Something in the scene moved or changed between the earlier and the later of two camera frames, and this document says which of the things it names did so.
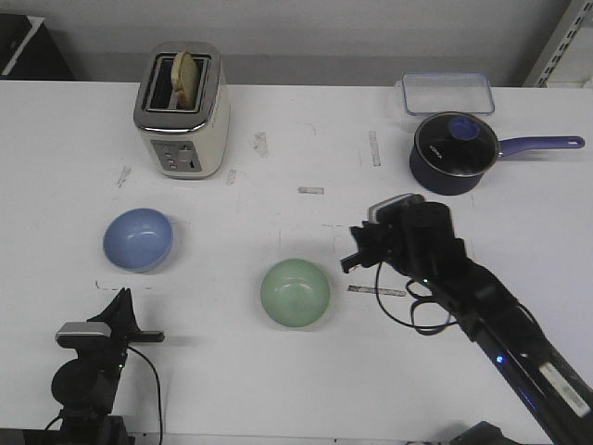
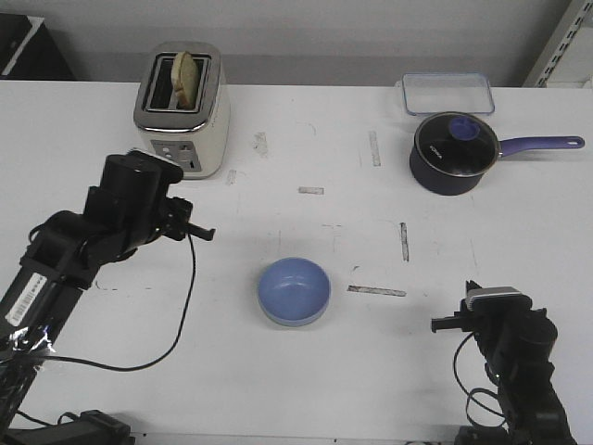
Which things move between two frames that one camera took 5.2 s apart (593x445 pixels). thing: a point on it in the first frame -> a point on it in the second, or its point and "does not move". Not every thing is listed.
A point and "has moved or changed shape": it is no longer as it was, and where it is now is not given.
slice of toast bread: (183, 78) does not move
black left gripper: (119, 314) -> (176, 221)
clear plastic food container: (435, 93) does not move
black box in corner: (28, 50) does not move
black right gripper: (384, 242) -> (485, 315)
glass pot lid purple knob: (456, 144) does not move
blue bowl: (138, 240) has moved or changed shape
